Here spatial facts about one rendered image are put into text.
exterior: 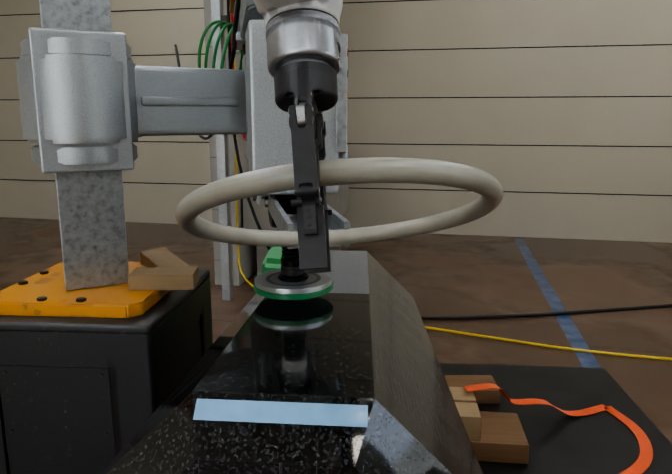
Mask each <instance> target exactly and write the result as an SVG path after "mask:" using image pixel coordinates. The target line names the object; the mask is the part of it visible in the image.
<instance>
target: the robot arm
mask: <svg viewBox="0 0 672 474"><path fill-rule="evenodd" d="M253 1H254V3H255V6H256V8H257V11H258V12H259V13H260V14H262V16H263V18H264V21H265V26H266V32H265V36H266V42H267V66H268V71H269V73H270V74H271V76H272V77H273V78H274V91H275V103H276V105H277V106H278V107H279V108H280V109H281V110H283V111H285V112H288V114H289V115H290V117H289V127H290V129H291V138H292V155H293V171H294V187H295V188H294V194H295V196H296V197H297V199H295V200H291V206H292V207H297V226H298V247H299V267H300V269H301V270H305V273H306V274H309V273H323V272H331V261H330V244H329V227H328V215H332V210H328V206H327V198H326V186H321V187H320V173H319V161H320V160H325V159H324V158H325V157H326V149H325V136H326V123H325V122H324V117H323V113H322V112H324V111H327V110H329V109H331V108H332V107H334V106H335V105H336V103H337V101H338V87H337V74H338V73H339V72H340V70H341V67H340V57H341V56H340V51H341V45H340V37H341V33H340V28H339V21H340V15H341V12H342V7H343V0H253ZM321 113H322V114H321Z"/></svg>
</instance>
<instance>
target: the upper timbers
mask: <svg viewBox="0 0 672 474"><path fill-rule="evenodd" d="M449 389H450V391H451V394H452V397H453V399H454V402H455V404H456V407H457V409H458V412H459V414H460V417H461V419H462V422H463V424H464V427H465V429H466V432H467V435H468V437H469V440H470V441H480V438H481V419H482V417H481V414H480V411H479V407H478V404H477V403H476V398H475V395H474V392H473V391H471V392H468V391H467V390H466V389H465V388H464V387H449Z"/></svg>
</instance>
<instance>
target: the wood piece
mask: <svg viewBox="0 0 672 474"><path fill-rule="evenodd" d="M198 281H199V269H198V266H179V267H136V268H135V269H134V270H133V271H132V272H131V273H130V274H129V275H128V285H129V291H149V290H194V288H195V287H196V285H197V283H198Z"/></svg>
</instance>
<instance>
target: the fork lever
mask: <svg viewBox="0 0 672 474"><path fill-rule="evenodd" d="M262 199H264V202H265V207H267V208H268V210H269V212H270V214H271V216H272V218H273V220H274V222H275V224H276V226H277V228H278V230H279V231H290V232H293V231H298V226H297V216H288V215H287V214H286V212H285V211H284V210H283V208H282V207H281V205H280V204H279V202H278V201H277V199H276V198H275V196H274V195H262ZM327 206H328V210H332V215H328V227H329V230H337V229H344V230H347V229H350V221H348V220H347V219H346V218H344V217H343V216H342V215H341V214H339V213H338V212H337V211H336V210H334V209H333V208H332V207H330V206H329V205H328V204H327ZM341 246H344V247H349V246H350V244H338V245H330V247H341Z"/></svg>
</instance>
